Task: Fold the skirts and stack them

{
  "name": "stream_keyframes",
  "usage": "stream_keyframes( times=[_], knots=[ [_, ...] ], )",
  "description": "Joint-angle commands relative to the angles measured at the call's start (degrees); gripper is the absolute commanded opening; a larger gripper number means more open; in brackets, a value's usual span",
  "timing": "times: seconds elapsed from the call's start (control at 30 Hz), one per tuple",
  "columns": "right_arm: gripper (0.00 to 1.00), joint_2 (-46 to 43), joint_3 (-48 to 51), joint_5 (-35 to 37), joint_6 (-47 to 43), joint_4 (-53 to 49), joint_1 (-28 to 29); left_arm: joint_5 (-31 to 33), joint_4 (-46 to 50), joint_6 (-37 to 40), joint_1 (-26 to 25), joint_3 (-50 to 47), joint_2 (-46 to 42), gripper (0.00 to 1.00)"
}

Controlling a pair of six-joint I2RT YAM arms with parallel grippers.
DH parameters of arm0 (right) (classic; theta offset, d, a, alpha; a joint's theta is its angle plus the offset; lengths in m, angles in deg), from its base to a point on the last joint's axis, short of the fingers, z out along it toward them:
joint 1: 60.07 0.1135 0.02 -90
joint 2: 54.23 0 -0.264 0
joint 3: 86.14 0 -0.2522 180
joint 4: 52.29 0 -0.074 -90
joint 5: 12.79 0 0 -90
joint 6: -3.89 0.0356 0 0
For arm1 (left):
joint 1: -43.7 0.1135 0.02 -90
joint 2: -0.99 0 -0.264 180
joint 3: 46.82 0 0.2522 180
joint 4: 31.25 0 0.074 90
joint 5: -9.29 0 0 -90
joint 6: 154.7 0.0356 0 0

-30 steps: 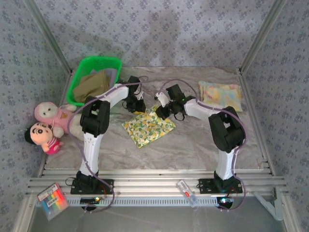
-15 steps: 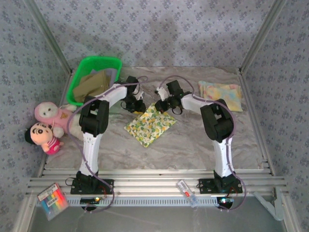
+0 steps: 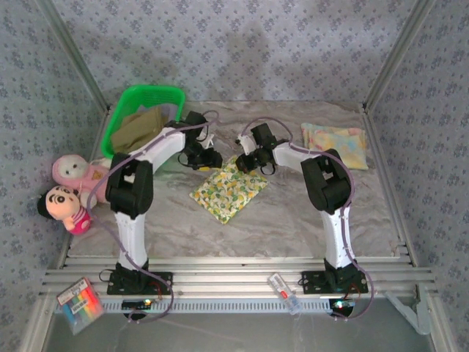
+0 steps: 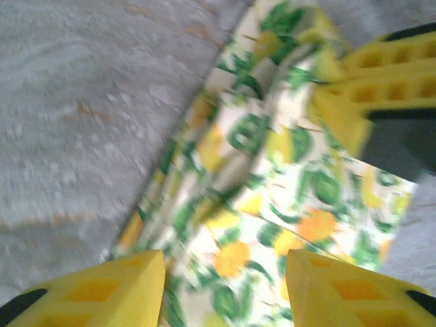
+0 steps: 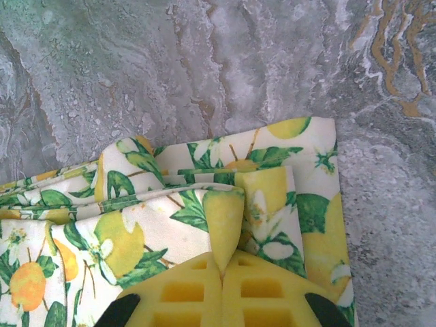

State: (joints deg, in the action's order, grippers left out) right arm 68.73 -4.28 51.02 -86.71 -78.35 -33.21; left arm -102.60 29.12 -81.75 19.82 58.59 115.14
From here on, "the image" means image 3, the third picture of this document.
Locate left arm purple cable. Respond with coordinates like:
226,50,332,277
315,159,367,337
86,109,221,326

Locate clear plastic package red label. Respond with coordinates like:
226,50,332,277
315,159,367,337
267,273,305,316

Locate grey slotted cable duct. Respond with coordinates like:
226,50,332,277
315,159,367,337
98,297,333,315

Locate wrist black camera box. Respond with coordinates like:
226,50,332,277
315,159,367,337
251,123,277,147
182,111,208,130

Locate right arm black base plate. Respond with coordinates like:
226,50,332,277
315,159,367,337
300,270,369,294

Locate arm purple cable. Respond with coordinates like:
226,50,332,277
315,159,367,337
241,116,375,323
86,109,221,326

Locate aluminium side rail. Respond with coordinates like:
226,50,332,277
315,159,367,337
362,108,418,267

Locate green plastic basket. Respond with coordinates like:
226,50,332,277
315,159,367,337
100,84,186,161

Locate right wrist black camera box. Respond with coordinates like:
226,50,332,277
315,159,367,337
251,123,277,147

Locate lemon print skirt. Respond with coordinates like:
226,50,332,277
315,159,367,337
188,155,270,226

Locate aluminium frame post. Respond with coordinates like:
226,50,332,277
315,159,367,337
361,0,437,113
36,0,111,114

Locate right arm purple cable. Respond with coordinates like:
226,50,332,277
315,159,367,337
241,116,375,323

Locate aluminium frame rails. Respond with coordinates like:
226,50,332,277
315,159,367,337
40,256,439,295

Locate small black controller board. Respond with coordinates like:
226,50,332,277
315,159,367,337
329,298,356,318
122,298,153,309

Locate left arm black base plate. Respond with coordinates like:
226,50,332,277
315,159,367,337
106,271,174,296

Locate grey metal corner bracket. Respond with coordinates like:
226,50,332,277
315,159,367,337
384,291,432,335

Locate pastel pink flower skirt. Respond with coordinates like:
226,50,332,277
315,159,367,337
300,122,369,171

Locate pink hooded plush doll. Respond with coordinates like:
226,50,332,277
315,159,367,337
51,153,114,208

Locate coloured marker pack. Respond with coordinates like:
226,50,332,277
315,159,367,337
56,276,106,337

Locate black haired plush doll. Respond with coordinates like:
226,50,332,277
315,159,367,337
36,185,97,236

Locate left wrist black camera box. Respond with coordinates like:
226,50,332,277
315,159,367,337
182,111,208,130

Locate khaki skirt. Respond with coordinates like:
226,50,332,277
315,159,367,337
110,106,169,153

